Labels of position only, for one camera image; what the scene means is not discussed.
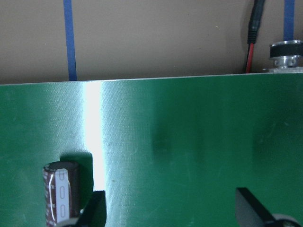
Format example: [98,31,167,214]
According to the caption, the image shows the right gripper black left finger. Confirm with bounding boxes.
[75,191,106,227]

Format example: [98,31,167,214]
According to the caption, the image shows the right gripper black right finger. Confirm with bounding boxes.
[235,187,276,227]

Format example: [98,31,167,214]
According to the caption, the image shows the brown cylindrical capacitor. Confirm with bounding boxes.
[43,161,80,227]

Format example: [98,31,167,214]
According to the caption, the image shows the green conveyor belt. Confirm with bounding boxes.
[0,70,303,227]

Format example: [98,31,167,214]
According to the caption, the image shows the red black power cable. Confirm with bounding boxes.
[245,0,266,73]

